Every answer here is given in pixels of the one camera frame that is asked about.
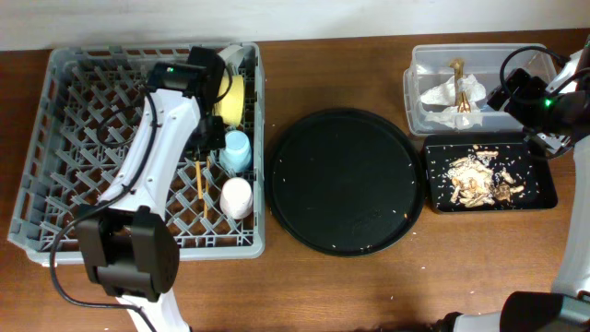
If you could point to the white napkin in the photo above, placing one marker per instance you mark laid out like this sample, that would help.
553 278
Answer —
443 95

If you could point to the clear plastic waste bin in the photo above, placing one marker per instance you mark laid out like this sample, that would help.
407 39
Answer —
429 68

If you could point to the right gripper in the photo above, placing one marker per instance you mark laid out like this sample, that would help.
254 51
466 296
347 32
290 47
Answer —
531 88

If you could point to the wooden chopstick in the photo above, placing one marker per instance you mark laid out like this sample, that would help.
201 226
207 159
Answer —
198 176
206 205

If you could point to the pink plastic cup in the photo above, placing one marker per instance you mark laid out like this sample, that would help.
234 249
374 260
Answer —
237 198

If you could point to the black rectangular tray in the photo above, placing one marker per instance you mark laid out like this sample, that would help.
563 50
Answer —
440 150

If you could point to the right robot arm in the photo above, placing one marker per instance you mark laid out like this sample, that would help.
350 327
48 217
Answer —
564 112

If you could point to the grey round plate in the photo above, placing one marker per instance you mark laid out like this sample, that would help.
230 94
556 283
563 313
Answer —
232 56

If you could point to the round black serving tray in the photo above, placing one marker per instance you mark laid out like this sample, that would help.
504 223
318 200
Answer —
345 182

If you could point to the food scraps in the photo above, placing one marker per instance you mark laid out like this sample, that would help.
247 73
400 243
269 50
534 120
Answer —
481 179

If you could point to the grey plastic dishwasher rack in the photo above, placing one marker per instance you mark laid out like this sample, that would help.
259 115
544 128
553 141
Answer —
79 140

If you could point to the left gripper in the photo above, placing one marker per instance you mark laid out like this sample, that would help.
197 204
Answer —
218 139

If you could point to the blue plastic cup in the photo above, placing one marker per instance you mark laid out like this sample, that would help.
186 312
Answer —
237 154

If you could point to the yellow bowl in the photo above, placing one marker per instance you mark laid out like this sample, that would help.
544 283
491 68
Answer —
231 107

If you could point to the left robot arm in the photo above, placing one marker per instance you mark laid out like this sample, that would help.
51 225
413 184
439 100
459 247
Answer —
124 241

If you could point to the gold foil wrapper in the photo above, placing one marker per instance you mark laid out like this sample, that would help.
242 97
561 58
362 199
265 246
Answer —
460 98

